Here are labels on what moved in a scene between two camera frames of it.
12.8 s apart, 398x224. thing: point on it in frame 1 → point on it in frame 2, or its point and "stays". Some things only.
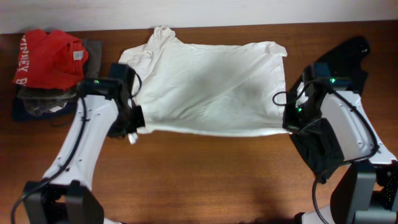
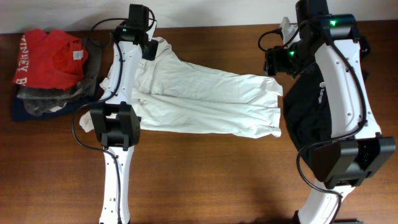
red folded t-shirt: (52, 61) stays
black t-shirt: (339, 68) stays
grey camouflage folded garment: (37, 101) stays
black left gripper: (138, 122) → (152, 53)
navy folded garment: (20, 114) stays
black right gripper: (288, 121) → (273, 61)
